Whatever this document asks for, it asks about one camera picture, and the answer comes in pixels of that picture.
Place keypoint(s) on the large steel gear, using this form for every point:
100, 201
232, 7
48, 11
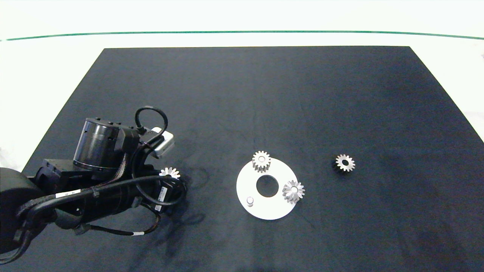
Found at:
164, 173

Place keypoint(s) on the small steel gear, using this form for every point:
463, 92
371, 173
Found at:
350, 163
299, 189
256, 158

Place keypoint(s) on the dark rectangular mat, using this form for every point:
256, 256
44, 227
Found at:
264, 94

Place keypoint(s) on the round white plate with pins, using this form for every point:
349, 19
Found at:
270, 209

